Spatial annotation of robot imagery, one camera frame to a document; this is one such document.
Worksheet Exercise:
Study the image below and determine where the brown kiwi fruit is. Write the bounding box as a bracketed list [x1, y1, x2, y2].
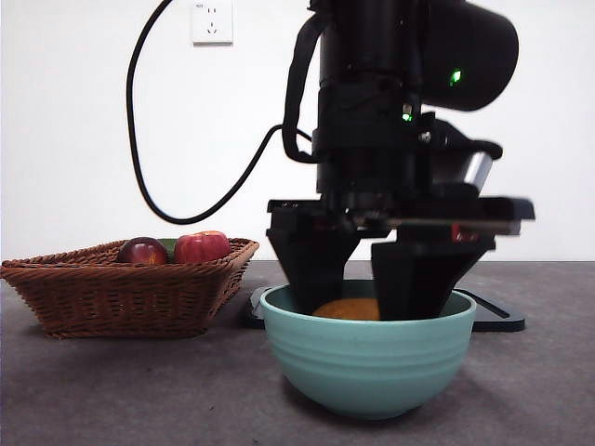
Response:
[311, 297, 381, 321]

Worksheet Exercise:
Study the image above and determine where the teal ceramic bowl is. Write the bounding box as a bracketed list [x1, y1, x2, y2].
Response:
[258, 281, 478, 422]

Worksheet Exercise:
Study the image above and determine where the dark rectangular tray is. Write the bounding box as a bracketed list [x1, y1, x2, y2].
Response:
[239, 285, 527, 332]

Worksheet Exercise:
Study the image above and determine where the green leaf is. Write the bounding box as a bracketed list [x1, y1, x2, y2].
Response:
[157, 237, 180, 261]

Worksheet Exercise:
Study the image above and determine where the dark red apple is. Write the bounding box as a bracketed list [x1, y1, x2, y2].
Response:
[115, 236, 169, 265]

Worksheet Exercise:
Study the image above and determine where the brown wicker basket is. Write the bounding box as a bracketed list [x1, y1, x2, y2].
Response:
[0, 237, 260, 340]

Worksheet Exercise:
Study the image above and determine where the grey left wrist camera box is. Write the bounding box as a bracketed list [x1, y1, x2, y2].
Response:
[430, 115, 506, 187]

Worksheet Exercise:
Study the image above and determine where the white wall socket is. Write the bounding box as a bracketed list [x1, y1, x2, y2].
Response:
[192, 0, 233, 46]

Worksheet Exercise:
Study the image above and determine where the black cable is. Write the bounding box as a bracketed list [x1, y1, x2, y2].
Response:
[125, 0, 322, 225]

